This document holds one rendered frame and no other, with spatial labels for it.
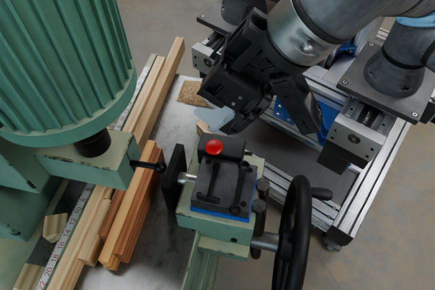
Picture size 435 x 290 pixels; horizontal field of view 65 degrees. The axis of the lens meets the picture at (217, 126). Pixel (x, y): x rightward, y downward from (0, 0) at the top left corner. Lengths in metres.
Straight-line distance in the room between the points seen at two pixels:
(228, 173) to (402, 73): 0.57
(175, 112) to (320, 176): 0.90
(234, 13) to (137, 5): 1.68
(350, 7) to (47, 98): 0.28
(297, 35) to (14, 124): 0.29
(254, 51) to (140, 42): 2.04
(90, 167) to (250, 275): 1.11
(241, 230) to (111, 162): 0.24
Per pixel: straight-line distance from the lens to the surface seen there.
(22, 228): 0.79
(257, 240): 0.72
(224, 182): 0.57
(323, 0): 0.32
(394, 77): 0.99
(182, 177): 0.62
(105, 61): 0.36
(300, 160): 1.55
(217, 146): 0.57
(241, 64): 0.39
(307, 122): 0.45
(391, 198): 1.84
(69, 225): 0.63
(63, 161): 0.56
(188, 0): 2.72
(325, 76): 1.14
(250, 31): 0.36
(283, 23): 0.35
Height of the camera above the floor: 1.51
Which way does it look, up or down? 54 degrees down
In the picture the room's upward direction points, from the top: straight up
